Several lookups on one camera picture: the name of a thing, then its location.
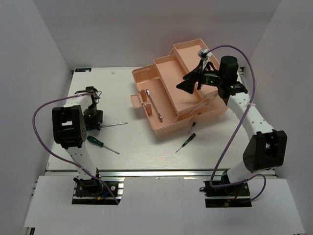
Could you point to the small precision screwdriver front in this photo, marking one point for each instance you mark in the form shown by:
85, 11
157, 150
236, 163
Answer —
186, 142

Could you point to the aluminium table edge rail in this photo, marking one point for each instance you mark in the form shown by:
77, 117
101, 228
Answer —
137, 173

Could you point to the large green screwdriver tip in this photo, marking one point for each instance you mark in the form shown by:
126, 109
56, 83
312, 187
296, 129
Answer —
112, 125

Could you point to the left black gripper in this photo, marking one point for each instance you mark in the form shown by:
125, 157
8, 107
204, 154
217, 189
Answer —
94, 123

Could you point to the white front cover board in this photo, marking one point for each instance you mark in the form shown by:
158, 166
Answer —
160, 206

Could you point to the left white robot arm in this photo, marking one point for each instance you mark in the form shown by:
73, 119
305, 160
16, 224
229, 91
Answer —
70, 125

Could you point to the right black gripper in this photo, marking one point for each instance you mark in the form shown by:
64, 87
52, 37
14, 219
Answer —
188, 84

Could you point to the silver ratchet wrench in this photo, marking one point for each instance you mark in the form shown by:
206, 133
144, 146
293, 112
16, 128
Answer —
154, 105

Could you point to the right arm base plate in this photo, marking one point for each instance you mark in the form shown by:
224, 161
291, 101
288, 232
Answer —
228, 197

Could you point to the pink plastic toolbox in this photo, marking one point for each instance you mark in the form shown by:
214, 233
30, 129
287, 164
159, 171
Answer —
170, 90

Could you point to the large green screwdriver front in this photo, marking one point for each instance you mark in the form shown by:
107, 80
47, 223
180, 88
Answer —
97, 142

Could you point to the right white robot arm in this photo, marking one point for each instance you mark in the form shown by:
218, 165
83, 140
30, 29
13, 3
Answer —
266, 147

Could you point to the blue label left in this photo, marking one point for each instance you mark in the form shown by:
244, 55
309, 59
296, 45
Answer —
82, 69

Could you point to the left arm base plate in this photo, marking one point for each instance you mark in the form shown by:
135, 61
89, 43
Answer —
93, 192

